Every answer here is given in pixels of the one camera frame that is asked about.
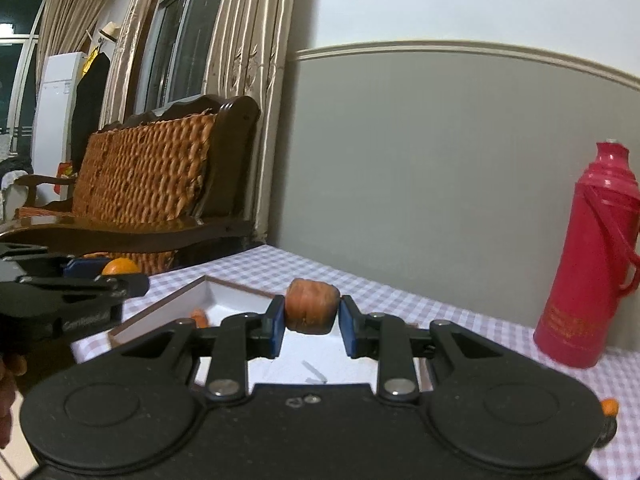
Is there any orange woven bench cushion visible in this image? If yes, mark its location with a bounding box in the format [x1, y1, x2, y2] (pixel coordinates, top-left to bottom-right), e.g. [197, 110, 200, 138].
[15, 112, 218, 276]

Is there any red thermos flask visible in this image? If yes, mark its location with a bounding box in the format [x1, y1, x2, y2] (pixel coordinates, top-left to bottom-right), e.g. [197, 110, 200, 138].
[532, 139, 640, 368]

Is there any striped beige curtain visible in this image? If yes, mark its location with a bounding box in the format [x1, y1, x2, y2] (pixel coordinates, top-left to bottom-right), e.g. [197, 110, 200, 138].
[202, 0, 301, 246]
[102, 0, 171, 133]

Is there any black coat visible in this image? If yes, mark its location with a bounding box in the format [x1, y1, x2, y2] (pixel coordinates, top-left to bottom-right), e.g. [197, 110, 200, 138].
[70, 52, 111, 173]

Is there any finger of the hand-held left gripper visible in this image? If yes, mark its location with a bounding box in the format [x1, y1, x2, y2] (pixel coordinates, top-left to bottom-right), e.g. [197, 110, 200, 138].
[17, 274, 150, 306]
[0, 242, 108, 281]

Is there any dark wooden bench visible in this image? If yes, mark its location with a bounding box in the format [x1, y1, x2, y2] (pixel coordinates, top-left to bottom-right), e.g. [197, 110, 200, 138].
[0, 94, 262, 276]

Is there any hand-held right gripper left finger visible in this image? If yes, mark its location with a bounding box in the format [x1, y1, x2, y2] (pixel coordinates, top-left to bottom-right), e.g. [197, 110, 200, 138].
[112, 295, 287, 402]

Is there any white refrigerator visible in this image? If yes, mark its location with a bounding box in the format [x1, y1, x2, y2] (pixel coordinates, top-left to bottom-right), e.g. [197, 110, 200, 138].
[31, 51, 91, 181]

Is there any person's left hand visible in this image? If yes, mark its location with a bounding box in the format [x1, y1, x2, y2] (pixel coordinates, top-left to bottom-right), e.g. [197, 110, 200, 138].
[0, 352, 28, 448]

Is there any brown cardboard box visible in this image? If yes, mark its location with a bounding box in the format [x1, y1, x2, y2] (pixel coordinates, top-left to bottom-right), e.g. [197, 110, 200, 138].
[107, 275, 435, 395]

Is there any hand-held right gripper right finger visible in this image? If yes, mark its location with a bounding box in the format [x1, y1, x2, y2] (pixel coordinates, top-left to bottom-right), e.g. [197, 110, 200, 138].
[339, 296, 506, 403]

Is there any plain beige curtain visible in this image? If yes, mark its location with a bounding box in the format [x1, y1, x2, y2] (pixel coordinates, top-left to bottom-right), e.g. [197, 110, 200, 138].
[37, 0, 126, 86]

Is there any dark glass window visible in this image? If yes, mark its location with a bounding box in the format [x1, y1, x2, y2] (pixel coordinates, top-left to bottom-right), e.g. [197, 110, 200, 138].
[0, 0, 56, 156]

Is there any brownish carrot piece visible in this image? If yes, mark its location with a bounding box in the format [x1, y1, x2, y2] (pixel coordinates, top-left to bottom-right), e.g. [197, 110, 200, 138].
[284, 278, 341, 335]

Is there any pink checked tablecloth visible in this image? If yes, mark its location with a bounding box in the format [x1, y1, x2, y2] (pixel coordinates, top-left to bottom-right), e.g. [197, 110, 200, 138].
[72, 245, 640, 480]

